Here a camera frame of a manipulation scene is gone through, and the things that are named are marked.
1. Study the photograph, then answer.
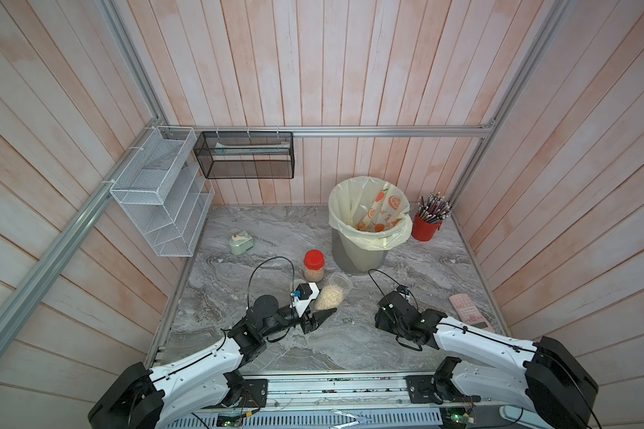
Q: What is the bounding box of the wide oatmeal jar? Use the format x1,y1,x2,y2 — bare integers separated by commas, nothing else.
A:
314,273,352,312

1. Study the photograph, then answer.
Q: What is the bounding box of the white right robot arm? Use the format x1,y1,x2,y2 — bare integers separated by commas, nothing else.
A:
375,291,599,428

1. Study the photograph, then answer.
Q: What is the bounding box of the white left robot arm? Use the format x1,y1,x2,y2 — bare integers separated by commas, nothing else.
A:
88,293,336,428

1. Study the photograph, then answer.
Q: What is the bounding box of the red lidded oatmeal jar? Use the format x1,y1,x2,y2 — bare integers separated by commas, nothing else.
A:
303,250,325,282

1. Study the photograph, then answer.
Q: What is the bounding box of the grey trash bin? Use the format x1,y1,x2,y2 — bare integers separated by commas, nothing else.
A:
331,230,389,275

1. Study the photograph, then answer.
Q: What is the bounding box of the red pencil cup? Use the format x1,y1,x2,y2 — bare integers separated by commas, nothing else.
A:
411,214,442,242

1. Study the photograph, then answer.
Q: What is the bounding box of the green small box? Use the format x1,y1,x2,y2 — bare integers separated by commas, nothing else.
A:
229,231,254,256

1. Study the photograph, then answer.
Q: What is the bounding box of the cream trash bag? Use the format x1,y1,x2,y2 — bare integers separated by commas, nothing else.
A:
328,176,413,251

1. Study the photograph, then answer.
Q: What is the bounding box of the colored pencils bunch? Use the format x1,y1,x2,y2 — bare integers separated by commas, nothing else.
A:
417,193,452,225

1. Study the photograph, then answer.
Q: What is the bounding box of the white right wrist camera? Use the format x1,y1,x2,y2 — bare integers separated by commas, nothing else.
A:
395,285,411,300

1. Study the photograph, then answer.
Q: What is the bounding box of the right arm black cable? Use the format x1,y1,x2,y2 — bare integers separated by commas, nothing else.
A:
367,269,409,296

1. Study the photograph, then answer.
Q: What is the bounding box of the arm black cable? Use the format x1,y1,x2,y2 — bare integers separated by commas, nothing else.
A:
246,256,296,307
367,269,409,296

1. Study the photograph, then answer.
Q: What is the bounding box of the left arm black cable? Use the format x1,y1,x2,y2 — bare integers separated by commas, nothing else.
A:
246,256,296,307

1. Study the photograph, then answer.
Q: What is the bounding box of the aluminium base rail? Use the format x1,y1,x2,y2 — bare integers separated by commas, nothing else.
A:
114,374,559,416

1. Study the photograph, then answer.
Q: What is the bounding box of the white wire mesh shelf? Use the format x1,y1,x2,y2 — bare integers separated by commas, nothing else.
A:
111,126,215,257

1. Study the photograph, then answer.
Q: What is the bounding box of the black wire mesh basket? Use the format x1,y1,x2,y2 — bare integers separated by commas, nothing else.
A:
193,130,295,180

